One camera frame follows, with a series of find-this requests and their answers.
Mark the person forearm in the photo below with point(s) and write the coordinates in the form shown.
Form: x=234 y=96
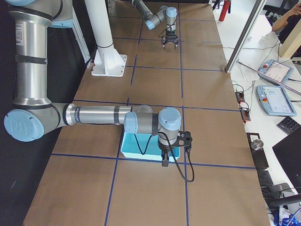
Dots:
x=282 y=21

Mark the light blue plastic bin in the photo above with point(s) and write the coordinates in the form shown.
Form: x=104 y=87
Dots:
x=132 y=144

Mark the red fire extinguisher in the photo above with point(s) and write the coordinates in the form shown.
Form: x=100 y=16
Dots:
x=225 y=10

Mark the orange black connector box upper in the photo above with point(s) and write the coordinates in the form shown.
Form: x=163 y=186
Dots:
x=240 y=96

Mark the orange black connector box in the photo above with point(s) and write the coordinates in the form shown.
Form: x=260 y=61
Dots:
x=245 y=114
x=240 y=96

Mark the orange black connector box lower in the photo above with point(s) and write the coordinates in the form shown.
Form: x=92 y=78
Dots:
x=245 y=114

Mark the small metal cup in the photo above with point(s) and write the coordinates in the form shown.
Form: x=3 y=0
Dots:
x=257 y=144

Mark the black bar under cup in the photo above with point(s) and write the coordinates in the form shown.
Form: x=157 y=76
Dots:
x=258 y=156

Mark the upper teach pendant tablet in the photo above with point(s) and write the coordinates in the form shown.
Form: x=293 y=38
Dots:
x=276 y=70

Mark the teach pendant tablet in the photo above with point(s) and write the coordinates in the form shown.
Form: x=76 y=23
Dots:
x=276 y=70
x=274 y=100

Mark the lower teach pendant tablet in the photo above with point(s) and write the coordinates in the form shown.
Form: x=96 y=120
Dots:
x=274 y=100

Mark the black flat panel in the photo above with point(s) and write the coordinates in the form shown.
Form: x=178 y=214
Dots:
x=288 y=153

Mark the black keypad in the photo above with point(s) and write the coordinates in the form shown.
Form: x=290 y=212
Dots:
x=288 y=125

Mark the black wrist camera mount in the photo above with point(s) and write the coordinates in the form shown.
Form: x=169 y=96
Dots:
x=184 y=139

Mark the white camera post with base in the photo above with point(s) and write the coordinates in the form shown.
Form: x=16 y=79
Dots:
x=107 y=62

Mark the aluminium frame post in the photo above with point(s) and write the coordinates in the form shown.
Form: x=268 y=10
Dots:
x=257 y=8

